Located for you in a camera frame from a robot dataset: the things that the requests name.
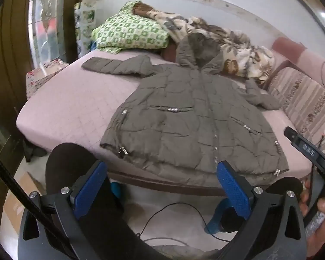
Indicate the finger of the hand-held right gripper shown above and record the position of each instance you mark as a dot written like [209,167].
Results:
[304,147]

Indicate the green patterned pillow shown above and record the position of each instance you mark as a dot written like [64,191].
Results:
[130,31]

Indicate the floral cloth covered stool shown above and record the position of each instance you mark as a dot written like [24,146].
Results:
[43,75]

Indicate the pink upholstered sofa back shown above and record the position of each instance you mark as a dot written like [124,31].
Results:
[306,62]

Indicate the beige brown floral blanket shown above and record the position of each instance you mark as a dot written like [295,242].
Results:
[233,50]

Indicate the striped pink cushion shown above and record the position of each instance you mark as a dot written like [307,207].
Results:
[303,103]

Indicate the blue slipper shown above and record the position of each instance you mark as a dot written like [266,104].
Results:
[215,222]

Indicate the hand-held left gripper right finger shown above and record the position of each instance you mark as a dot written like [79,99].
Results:
[234,188]

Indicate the glass door with frame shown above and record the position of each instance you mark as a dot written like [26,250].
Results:
[47,19]

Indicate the person's left leg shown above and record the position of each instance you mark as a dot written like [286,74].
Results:
[103,222]

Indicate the bed with pink quilted sheet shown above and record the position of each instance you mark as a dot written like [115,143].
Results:
[78,113]

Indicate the framed wall mirror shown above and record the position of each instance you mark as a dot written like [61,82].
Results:
[314,8]

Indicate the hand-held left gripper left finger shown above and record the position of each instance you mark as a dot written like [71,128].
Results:
[88,188]

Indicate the cardboard box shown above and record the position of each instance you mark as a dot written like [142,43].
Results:
[15,203]

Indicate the grey-brown quilted hooded jacket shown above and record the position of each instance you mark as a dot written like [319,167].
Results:
[195,119]

